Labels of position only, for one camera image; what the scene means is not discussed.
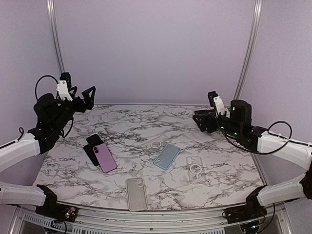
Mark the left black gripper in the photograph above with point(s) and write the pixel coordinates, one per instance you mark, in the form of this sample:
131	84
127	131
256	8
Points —
88	103

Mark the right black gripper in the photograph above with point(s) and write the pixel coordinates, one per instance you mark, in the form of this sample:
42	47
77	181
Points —
205	118

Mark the black smartphone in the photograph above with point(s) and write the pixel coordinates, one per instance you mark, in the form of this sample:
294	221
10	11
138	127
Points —
93	141

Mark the clear magsafe phone case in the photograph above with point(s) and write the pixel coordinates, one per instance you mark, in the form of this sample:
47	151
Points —
195	170

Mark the blue phone case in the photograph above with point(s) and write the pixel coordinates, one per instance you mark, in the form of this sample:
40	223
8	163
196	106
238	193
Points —
166	156

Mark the pink smartphone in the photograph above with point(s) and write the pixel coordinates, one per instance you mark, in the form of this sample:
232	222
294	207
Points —
104	157

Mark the grey phone case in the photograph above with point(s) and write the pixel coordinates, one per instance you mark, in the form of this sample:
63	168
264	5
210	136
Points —
136	194

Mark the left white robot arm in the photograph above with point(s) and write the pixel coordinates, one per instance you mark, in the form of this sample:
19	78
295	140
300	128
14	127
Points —
53	113

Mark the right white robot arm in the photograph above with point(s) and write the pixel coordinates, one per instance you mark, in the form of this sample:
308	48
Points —
235	124

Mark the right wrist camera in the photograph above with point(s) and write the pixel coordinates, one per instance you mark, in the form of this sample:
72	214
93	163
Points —
216	101

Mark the left aluminium frame post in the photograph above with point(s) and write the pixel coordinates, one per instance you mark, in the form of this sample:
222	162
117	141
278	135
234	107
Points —
54	33

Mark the aluminium frame post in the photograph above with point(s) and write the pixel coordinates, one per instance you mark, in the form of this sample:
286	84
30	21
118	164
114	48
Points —
250	48
54	33

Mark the right aluminium frame post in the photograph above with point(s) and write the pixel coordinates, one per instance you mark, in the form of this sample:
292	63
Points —
250	48

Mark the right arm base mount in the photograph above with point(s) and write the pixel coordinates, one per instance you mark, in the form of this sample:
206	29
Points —
251	210

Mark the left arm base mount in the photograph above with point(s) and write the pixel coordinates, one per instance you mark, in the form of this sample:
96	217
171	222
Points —
51	208

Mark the front aluminium rail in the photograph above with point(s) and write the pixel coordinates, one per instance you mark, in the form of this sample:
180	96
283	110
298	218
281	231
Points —
91	220

